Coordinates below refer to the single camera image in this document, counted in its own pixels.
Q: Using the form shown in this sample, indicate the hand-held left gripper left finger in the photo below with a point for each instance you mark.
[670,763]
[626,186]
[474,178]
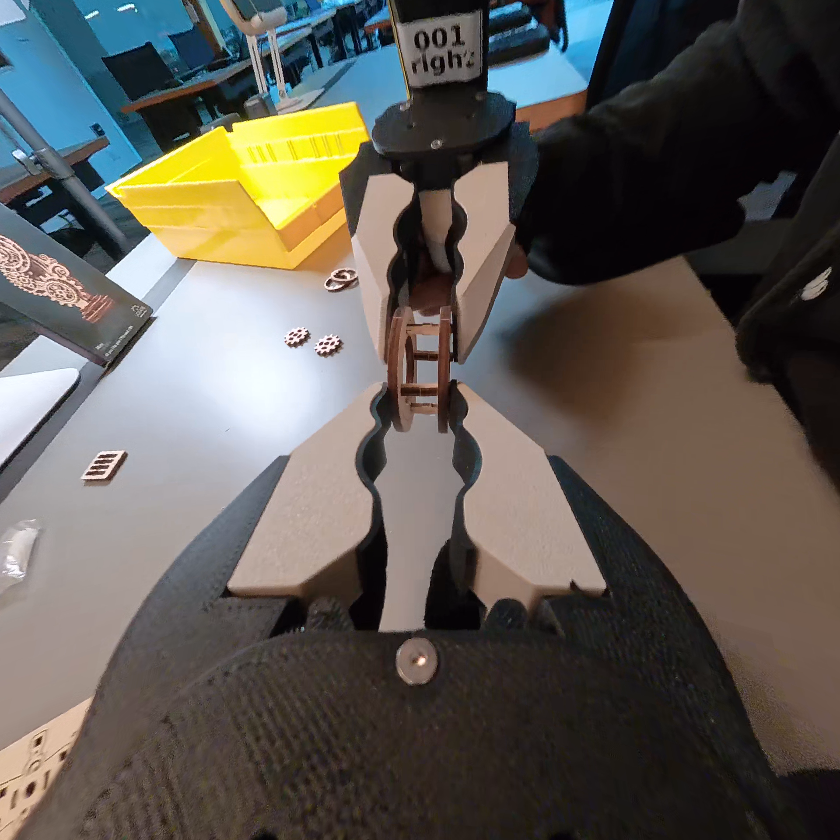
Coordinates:
[308,525]

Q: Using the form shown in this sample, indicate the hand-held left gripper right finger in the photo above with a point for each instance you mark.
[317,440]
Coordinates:
[525,525]

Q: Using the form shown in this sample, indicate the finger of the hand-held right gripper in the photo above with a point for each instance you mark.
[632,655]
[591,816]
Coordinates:
[489,243]
[374,243]

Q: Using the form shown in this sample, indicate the wooden spool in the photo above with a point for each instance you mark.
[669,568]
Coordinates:
[394,380]

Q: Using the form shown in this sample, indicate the person's left forearm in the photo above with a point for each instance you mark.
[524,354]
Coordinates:
[814,810]

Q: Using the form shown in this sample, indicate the person's right forearm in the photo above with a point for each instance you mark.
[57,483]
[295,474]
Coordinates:
[656,164]

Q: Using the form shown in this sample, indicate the background wooden desk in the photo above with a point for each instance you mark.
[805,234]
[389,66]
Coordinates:
[184,92]

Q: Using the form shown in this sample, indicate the person's right hand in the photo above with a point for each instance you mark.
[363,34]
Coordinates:
[433,294]

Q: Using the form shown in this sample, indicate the wooden gear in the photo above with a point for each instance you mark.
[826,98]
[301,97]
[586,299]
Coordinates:
[292,340]
[321,348]

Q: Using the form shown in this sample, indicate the yellow plastic bin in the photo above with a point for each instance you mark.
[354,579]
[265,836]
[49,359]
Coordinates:
[197,210]

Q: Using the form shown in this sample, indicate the black screen on stand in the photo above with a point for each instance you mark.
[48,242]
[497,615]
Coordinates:
[269,39]

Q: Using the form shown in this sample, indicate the small slotted wooden piece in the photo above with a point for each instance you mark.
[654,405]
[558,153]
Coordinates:
[85,476]

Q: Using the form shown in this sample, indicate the dark puzzle kit box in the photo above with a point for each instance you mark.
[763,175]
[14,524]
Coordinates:
[98,315]

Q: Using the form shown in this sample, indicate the black office chair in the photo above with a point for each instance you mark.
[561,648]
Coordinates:
[141,69]

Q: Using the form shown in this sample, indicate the clear plastic bag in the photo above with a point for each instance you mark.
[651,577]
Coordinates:
[16,554]

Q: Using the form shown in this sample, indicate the white flat device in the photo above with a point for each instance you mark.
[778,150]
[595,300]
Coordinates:
[33,407]

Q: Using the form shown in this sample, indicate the grey metal pole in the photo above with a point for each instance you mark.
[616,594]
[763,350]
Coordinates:
[65,177]

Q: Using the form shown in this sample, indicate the laser-cut wooden sheet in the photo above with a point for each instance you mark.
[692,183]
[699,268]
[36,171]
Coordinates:
[33,774]

